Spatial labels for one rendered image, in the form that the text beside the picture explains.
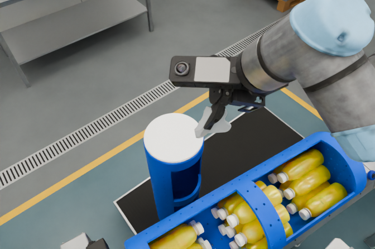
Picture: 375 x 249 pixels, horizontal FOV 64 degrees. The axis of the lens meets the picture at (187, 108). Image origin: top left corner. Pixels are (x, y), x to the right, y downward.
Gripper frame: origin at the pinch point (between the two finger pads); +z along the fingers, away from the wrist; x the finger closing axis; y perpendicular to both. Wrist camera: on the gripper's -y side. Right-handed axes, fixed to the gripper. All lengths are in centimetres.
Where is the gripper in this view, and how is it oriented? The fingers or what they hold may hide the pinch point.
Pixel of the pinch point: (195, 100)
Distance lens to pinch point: 61.2
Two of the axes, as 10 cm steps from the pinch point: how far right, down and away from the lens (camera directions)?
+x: 0.5, -9.6, 2.7
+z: -3.6, 2.4, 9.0
